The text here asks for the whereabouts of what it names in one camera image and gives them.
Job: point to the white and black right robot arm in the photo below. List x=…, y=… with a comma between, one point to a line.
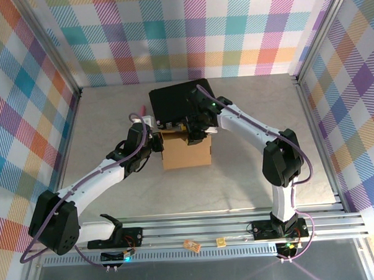
x=245, y=125

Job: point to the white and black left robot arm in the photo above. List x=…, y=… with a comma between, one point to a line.
x=95, y=181

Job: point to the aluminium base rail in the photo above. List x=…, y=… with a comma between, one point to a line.
x=194, y=229

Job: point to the black briefcase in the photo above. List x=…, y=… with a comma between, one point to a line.
x=170, y=103

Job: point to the aluminium side rail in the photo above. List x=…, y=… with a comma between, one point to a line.
x=70, y=126
x=308, y=116

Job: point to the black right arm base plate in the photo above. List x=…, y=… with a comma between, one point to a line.
x=262, y=229

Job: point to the orange paper tag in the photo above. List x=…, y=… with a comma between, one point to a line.
x=191, y=246

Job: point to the plaid cloth backdrop panel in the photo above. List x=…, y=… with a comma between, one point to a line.
x=359, y=107
x=12, y=122
x=182, y=38

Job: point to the grey metal panel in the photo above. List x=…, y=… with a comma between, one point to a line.
x=193, y=276

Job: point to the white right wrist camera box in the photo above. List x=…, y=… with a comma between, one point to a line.
x=211, y=131

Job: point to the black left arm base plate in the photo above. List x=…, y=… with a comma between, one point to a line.
x=132, y=237

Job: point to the yellow paper tag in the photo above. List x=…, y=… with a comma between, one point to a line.
x=220, y=241

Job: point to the brown cardboard paper box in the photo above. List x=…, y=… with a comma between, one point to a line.
x=187, y=155

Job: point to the aluminium corner post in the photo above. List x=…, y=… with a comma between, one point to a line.
x=47, y=43
x=320, y=32

